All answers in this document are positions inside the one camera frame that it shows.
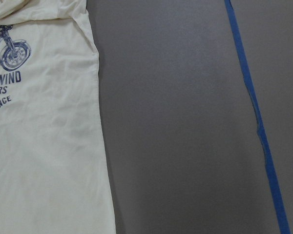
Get cream long sleeve shirt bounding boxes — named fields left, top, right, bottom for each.
left=0, top=0, right=116, bottom=234

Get blue tape grid lines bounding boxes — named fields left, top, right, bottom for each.
left=224, top=0, right=291, bottom=234

